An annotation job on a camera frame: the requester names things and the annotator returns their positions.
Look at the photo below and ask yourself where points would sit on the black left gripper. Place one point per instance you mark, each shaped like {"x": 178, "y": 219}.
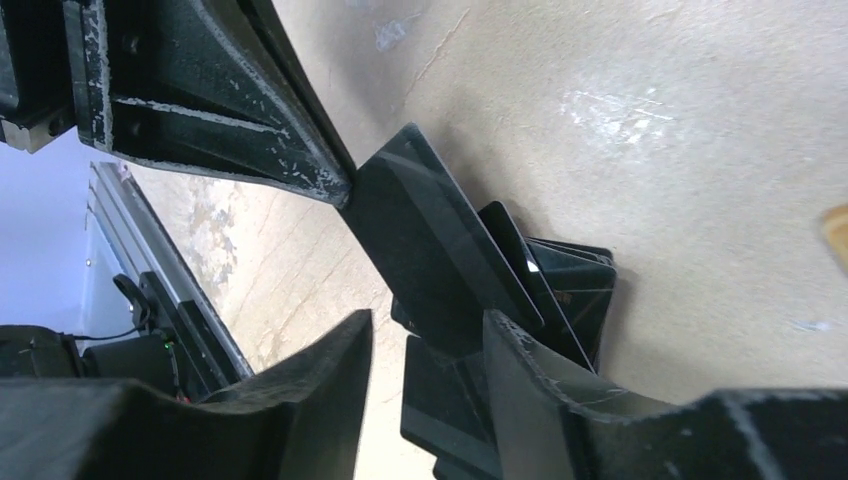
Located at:
{"x": 211, "y": 88}

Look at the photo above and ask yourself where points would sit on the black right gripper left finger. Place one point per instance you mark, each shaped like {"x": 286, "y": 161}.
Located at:
{"x": 299, "y": 419}

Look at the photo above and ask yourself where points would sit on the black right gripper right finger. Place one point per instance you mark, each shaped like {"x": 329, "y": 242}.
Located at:
{"x": 556, "y": 420}

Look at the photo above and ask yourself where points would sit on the black credit card stack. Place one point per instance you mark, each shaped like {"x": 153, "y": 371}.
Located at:
{"x": 445, "y": 405}

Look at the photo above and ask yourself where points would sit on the orange credit card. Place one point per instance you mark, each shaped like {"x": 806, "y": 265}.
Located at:
{"x": 834, "y": 230}

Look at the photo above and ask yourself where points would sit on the aluminium frame rail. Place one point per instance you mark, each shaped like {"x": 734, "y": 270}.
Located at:
{"x": 146, "y": 265}

